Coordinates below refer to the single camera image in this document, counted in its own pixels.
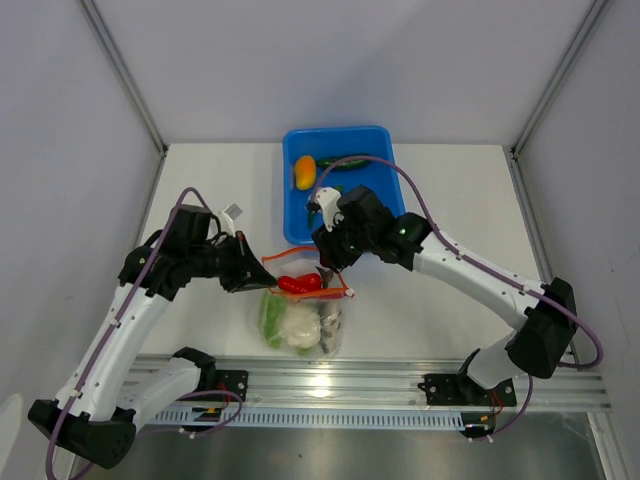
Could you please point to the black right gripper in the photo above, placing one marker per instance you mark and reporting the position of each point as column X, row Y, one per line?
column 330, row 253

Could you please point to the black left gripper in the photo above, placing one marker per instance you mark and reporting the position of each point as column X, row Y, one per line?
column 247, row 271

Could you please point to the green toy lettuce leaf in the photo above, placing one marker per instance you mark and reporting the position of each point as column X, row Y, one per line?
column 272, row 308

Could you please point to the green toy chili pepper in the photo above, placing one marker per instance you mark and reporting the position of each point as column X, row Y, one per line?
column 312, row 215

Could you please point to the red toy chili pepper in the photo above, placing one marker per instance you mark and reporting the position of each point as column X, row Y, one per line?
column 302, row 284

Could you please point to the dark green toy cucumber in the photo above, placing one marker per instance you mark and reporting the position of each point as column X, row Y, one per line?
column 344, row 163

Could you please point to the clear orange-zipper zip bag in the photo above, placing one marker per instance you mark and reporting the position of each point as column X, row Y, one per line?
column 295, row 262

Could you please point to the white toy cauliflower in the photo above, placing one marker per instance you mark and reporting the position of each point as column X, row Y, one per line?
column 300, row 326

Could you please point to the grey toy fish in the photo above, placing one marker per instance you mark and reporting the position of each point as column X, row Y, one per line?
column 329, row 310

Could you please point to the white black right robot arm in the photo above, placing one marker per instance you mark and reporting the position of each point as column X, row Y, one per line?
column 536, row 313

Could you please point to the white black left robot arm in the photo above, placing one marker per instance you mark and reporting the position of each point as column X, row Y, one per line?
column 91, row 416

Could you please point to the yellow orange toy mango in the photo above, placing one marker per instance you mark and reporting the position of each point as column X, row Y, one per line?
column 305, row 171

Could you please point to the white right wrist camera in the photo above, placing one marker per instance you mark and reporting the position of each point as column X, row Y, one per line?
column 325, row 205

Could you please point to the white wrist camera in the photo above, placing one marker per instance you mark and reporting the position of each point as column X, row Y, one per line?
column 325, row 205
column 227, row 217

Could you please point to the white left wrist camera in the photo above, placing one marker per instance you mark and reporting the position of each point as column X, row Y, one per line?
column 227, row 217

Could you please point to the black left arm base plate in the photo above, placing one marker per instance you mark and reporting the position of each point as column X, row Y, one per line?
column 235, row 381

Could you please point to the aluminium front rail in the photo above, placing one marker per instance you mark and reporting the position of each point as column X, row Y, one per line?
column 284, row 382

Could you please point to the white slotted cable duct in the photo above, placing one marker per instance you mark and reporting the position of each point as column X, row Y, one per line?
column 413, row 419

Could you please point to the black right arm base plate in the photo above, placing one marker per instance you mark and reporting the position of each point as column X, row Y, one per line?
column 448, row 389

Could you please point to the left aluminium frame post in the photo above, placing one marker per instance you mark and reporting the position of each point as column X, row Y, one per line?
column 113, row 54

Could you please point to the aluminium frame post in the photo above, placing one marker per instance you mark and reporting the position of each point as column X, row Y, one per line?
column 113, row 54
column 568, row 60

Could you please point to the right aluminium frame post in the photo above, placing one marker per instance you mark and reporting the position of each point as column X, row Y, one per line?
column 568, row 60

